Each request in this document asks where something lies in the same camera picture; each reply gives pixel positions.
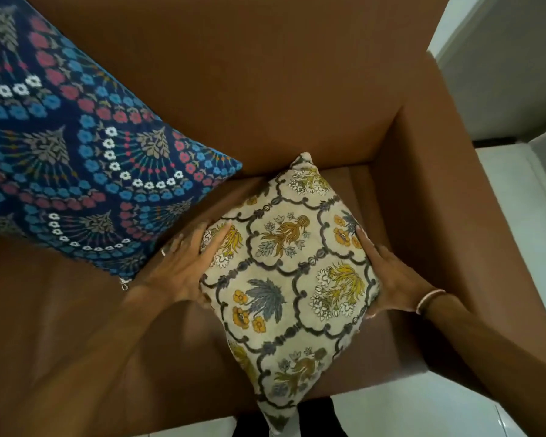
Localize person's left hand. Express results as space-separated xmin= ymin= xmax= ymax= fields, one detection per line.
xmin=134 ymin=221 xmax=233 ymax=310

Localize person's right hand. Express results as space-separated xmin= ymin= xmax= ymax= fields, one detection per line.
xmin=355 ymin=225 xmax=437 ymax=320

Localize cream floral patterned cushion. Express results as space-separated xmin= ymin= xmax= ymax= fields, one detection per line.
xmin=199 ymin=152 xmax=382 ymax=435

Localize person's right forearm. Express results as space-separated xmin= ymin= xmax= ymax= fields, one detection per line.
xmin=420 ymin=293 xmax=546 ymax=437

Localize person's left forearm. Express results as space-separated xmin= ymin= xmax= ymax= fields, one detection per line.
xmin=0 ymin=283 xmax=187 ymax=437

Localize thin pale wrist bangle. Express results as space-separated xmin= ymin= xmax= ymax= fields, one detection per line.
xmin=415 ymin=289 xmax=447 ymax=316

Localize person's dark trousers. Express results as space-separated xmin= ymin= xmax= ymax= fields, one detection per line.
xmin=232 ymin=396 xmax=347 ymax=437

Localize blue floral patterned cushion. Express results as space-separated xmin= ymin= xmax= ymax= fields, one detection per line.
xmin=0 ymin=0 xmax=243 ymax=292

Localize brown leather armchair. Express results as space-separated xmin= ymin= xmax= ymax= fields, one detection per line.
xmin=0 ymin=0 xmax=546 ymax=437

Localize white door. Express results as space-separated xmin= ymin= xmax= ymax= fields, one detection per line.
xmin=430 ymin=0 xmax=546 ymax=142

